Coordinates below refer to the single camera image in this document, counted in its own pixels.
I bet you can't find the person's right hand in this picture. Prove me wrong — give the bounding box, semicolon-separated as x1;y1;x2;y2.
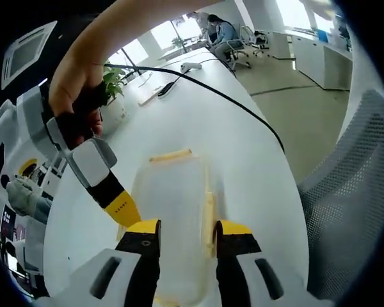
47;54;106;151

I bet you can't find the black device on table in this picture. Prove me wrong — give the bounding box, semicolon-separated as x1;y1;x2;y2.
156;81;176;98

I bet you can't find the white office chair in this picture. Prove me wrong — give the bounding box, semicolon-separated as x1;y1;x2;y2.
226;24;270;68

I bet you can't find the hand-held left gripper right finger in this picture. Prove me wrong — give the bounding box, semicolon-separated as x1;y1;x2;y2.
214;219;310;307

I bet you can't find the white cabinet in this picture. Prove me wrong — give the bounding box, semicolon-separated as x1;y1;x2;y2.
271;30;353;93

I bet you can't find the green potted plant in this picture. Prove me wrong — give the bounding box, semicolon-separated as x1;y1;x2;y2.
101;68;128;106

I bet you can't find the black cable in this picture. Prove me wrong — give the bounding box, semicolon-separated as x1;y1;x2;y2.
103;63;286;154

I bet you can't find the computer monitor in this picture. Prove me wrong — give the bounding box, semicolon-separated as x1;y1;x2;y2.
0;204;17;246

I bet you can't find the grey mesh office chair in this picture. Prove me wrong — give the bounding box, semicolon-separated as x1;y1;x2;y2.
296;88;384;302

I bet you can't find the clear box with yellow buckle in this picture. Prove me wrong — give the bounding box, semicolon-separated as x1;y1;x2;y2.
116;148;219;305

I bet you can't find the white handheld device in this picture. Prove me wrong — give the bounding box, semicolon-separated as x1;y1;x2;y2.
179;62;203;72

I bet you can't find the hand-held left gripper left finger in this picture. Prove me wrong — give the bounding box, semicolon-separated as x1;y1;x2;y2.
35;218;163;307

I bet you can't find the ceiling air conditioner unit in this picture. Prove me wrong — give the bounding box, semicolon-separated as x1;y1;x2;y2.
0;20;58;91

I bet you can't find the white plant pot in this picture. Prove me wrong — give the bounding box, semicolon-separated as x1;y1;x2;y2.
100;95;132;136

